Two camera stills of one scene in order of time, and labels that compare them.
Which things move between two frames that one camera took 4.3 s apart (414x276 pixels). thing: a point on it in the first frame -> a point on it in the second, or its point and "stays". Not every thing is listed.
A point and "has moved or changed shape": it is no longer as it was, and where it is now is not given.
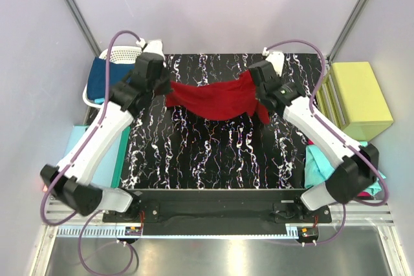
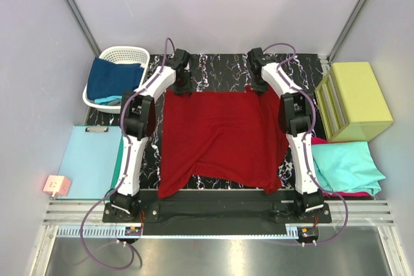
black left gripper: x=160 y=79 -> x=183 y=87
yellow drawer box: x=350 y=96 stays
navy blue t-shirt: x=97 y=76 stays
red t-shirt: x=233 y=98 has moved or changed shape
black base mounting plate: x=218 y=211 stays
